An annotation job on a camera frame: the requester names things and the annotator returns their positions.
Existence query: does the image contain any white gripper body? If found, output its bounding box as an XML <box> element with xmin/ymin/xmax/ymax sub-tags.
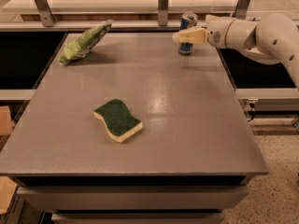
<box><xmin>206</xmin><ymin>17</ymin><xmax>235</xmax><ymax>49</ymax></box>

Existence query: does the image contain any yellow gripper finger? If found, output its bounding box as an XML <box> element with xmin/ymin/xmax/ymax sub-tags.
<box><xmin>206</xmin><ymin>14</ymin><xmax>221</xmax><ymax>23</ymax></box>
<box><xmin>172</xmin><ymin>27</ymin><xmax>208</xmax><ymax>44</ymax></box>

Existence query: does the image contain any blue Red Bull can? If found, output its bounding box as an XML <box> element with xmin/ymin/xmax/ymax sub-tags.
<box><xmin>178</xmin><ymin>12</ymin><xmax>198</xmax><ymax>56</ymax></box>

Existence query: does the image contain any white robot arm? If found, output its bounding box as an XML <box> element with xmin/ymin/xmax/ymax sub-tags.
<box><xmin>172</xmin><ymin>13</ymin><xmax>299</xmax><ymax>89</ymax></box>

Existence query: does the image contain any green and yellow sponge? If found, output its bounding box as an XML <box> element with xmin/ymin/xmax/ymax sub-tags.
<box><xmin>93</xmin><ymin>99</ymin><xmax>143</xmax><ymax>143</ymax></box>

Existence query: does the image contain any green chip bag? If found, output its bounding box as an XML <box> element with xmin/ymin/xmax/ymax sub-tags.
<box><xmin>59</xmin><ymin>20</ymin><xmax>112</xmax><ymax>64</ymax></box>

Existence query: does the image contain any grey lower drawer front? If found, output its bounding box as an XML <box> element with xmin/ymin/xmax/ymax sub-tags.
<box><xmin>51</xmin><ymin>213</ymin><xmax>223</xmax><ymax>224</ymax></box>

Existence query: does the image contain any grey drawer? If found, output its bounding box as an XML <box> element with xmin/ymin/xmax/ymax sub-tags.
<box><xmin>51</xmin><ymin>213</ymin><xmax>223</xmax><ymax>224</ymax></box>
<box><xmin>18</xmin><ymin>186</ymin><xmax>249</xmax><ymax>211</ymax></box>

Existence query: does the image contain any grey upper drawer front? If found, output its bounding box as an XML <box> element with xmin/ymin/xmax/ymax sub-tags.
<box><xmin>18</xmin><ymin>186</ymin><xmax>249</xmax><ymax>211</ymax></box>

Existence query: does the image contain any cardboard box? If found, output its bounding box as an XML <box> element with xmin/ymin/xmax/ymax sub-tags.
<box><xmin>0</xmin><ymin>105</ymin><xmax>18</xmax><ymax>216</ymax></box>

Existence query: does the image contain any right metal bracket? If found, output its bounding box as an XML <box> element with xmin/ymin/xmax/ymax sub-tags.
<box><xmin>233</xmin><ymin>0</ymin><xmax>251</xmax><ymax>20</ymax></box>

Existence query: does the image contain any metal bracket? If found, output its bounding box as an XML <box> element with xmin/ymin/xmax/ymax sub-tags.
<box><xmin>34</xmin><ymin>0</ymin><xmax>55</xmax><ymax>27</ymax></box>
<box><xmin>233</xmin><ymin>0</ymin><xmax>251</xmax><ymax>20</ymax></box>
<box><xmin>158</xmin><ymin>0</ymin><xmax>169</xmax><ymax>26</ymax></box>

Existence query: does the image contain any middle metal bracket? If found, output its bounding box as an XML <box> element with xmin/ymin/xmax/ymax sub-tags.
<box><xmin>158</xmin><ymin>0</ymin><xmax>169</xmax><ymax>26</ymax></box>

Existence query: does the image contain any left metal bracket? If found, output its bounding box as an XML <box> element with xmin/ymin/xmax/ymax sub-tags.
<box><xmin>34</xmin><ymin>0</ymin><xmax>55</xmax><ymax>27</ymax></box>

